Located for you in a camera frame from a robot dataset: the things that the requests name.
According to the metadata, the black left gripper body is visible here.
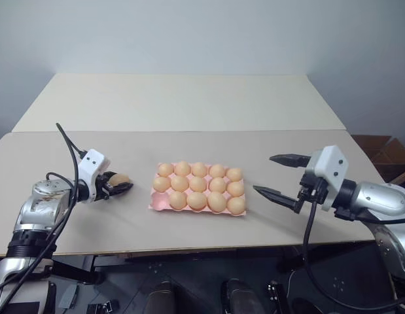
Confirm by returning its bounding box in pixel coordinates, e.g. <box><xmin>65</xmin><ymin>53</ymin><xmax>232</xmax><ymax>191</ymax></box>
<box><xmin>94</xmin><ymin>175</ymin><xmax>113</xmax><ymax>201</ymax></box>

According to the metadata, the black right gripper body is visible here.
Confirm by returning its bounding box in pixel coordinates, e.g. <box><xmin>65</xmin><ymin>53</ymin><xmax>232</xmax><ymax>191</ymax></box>
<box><xmin>296</xmin><ymin>172</ymin><xmax>325</xmax><ymax>205</ymax></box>

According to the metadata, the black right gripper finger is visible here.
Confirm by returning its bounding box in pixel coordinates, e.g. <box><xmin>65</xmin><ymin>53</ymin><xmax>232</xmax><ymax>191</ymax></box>
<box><xmin>269</xmin><ymin>153</ymin><xmax>313</xmax><ymax>169</ymax></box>
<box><xmin>252</xmin><ymin>184</ymin><xmax>305</xmax><ymax>215</ymax></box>

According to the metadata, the tan egg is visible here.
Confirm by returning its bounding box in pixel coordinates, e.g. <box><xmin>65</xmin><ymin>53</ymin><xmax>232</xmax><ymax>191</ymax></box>
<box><xmin>168</xmin><ymin>191</ymin><xmax>187</xmax><ymax>209</ymax></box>
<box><xmin>188</xmin><ymin>176</ymin><xmax>208</xmax><ymax>193</ymax></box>
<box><xmin>226</xmin><ymin>181</ymin><xmax>245</xmax><ymax>198</ymax></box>
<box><xmin>158</xmin><ymin>162</ymin><xmax>175</xmax><ymax>177</ymax></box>
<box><xmin>226</xmin><ymin>167</ymin><xmax>243</xmax><ymax>183</ymax></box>
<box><xmin>226</xmin><ymin>197</ymin><xmax>247</xmax><ymax>216</ymax></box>
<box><xmin>186</xmin><ymin>192</ymin><xmax>208</xmax><ymax>211</ymax></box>
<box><xmin>174</xmin><ymin>160</ymin><xmax>192</xmax><ymax>177</ymax></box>
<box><xmin>109</xmin><ymin>173</ymin><xmax>131</xmax><ymax>188</ymax></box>
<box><xmin>153</xmin><ymin>176</ymin><xmax>171</xmax><ymax>192</ymax></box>
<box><xmin>209</xmin><ymin>164</ymin><xmax>226</xmax><ymax>179</ymax></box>
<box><xmin>170</xmin><ymin>175</ymin><xmax>190</xmax><ymax>192</ymax></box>
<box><xmin>191</xmin><ymin>162</ymin><xmax>209</xmax><ymax>178</ymax></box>
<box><xmin>207</xmin><ymin>191</ymin><xmax>228</xmax><ymax>213</ymax></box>
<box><xmin>209</xmin><ymin>177</ymin><xmax>227</xmax><ymax>194</ymax></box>

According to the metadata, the pink egg tray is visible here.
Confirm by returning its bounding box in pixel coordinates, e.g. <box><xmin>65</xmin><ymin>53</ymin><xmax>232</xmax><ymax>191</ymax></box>
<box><xmin>146</xmin><ymin>161</ymin><xmax>249</xmax><ymax>218</ymax></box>

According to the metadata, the brown cardboard box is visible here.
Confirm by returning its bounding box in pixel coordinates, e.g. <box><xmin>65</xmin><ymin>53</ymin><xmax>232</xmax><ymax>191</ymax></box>
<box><xmin>351</xmin><ymin>133</ymin><xmax>405</xmax><ymax>184</ymax></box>

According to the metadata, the dark rounded shape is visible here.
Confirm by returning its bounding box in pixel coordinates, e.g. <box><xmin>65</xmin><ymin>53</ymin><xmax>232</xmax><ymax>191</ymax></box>
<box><xmin>220</xmin><ymin>277</ymin><xmax>267</xmax><ymax>314</ymax></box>
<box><xmin>149</xmin><ymin>277</ymin><xmax>190</xmax><ymax>314</ymax></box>

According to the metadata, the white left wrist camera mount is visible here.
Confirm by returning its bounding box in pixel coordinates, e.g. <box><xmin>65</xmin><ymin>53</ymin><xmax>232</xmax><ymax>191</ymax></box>
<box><xmin>76</xmin><ymin>148</ymin><xmax>111</xmax><ymax>205</ymax></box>

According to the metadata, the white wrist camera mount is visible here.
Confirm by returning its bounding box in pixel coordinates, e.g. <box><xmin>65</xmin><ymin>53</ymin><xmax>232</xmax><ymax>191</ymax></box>
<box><xmin>76</xmin><ymin>148</ymin><xmax>111</xmax><ymax>205</ymax></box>
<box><xmin>305</xmin><ymin>145</ymin><xmax>350</xmax><ymax>212</ymax></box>

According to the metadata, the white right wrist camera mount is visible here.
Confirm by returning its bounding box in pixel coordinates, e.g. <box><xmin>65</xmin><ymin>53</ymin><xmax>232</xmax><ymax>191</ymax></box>
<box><xmin>305</xmin><ymin>145</ymin><xmax>350</xmax><ymax>212</ymax></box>

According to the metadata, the black table frame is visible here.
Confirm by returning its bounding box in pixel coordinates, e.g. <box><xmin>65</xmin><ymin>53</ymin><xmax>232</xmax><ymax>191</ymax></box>
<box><xmin>50</xmin><ymin>253</ymin><xmax>107</xmax><ymax>286</ymax></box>

